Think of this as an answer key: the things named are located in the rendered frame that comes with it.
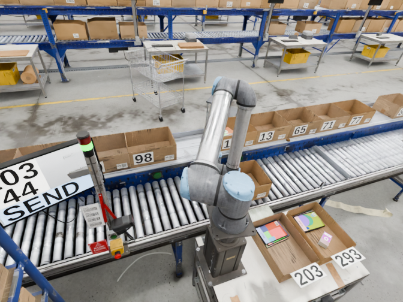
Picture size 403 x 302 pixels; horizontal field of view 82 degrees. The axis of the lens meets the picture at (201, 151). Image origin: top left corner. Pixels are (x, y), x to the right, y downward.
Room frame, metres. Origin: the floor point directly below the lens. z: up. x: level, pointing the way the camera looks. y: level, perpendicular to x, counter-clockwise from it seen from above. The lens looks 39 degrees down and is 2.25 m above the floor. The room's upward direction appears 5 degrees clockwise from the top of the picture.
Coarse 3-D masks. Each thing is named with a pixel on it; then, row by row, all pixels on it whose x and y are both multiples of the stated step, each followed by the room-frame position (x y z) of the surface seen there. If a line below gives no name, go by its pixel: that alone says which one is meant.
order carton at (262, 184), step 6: (240, 162) 1.51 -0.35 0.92; (246, 162) 1.53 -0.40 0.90; (252, 162) 1.56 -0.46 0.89; (240, 168) 1.52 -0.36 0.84; (246, 168) 1.54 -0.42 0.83; (252, 168) 1.55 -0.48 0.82; (258, 168) 1.48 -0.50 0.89; (252, 174) 1.53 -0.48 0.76; (258, 174) 1.46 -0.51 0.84; (264, 174) 1.40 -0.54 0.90; (252, 180) 1.46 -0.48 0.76; (258, 180) 1.44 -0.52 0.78; (264, 180) 1.38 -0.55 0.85; (270, 180) 1.32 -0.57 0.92; (258, 186) 1.25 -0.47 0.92; (264, 186) 1.27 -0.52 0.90; (270, 186) 1.29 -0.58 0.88; (258, 192) 1.25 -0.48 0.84; (252, 198) 1.24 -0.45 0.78; (258, 198) 1.26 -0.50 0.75
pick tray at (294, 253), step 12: (276, 216) 1.05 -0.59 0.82; (288, 228) 0.98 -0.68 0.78; (288, 240) 0.90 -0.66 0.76; (300, 240) 0.88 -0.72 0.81; (264, 252) 0.78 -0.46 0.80; (276, 252) 0.81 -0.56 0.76; (288, 252) 0.81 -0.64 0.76; (300, 252) 0.82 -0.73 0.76; (312, 252) 0.78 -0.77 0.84; (276, 264) 0.68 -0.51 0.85; (288, 264) 0.73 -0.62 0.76; (300, 264) 0.74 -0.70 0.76; (276, 276) 0.65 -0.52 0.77; (288, 276) 0.63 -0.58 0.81
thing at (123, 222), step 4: (124, 216) 0.77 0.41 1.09; (128, 216) 0.77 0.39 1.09; (132, 216) 0.78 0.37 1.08; (112, 220) 0.75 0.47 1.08; (116, 220) 0.74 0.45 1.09; (120, 220) 0.74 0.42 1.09; (124, 220) 0.75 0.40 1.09; (128, 220) 0.75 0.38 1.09; (132, 220) 0.75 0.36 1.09; (112, 224) 0.72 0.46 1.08; (116, 224) 0.72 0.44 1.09; (120, 224) 0.72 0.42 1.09; (124, 224) 0.72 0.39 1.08; (128, 224) 0.73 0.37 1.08; (132, 224) 0.74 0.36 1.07; (112, 228) 0.70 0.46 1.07; (116, 228) 0.70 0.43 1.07; (120, 228) 0.71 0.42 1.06; (124, 228) 0.72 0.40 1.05; (120, 232) 0.72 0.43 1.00; (124, 232) 0.72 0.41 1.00
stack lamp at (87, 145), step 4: (80, 140) 0.74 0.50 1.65; (84, 140) 0.74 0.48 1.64; (88, 140) 0.75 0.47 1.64; (80, 144) 0.74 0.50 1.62; (84, 144) 0.74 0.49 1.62; (88, 144) 0.75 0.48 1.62; (92, 144) 0.78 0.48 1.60; (80, 148) 0.75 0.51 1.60; (84, 148) 0.74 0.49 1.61; (88, 148) 0.75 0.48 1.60
